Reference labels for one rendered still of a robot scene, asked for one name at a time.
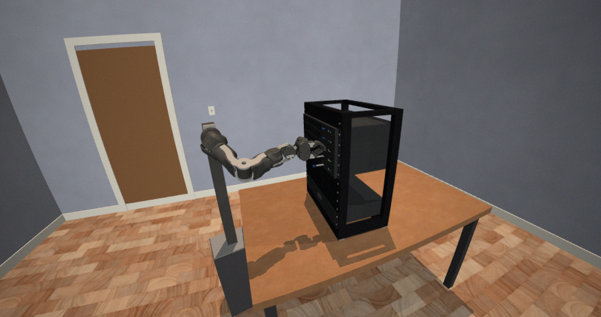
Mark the black server rack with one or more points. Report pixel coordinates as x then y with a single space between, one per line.
353 146

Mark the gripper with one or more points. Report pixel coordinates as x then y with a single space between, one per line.
303 148

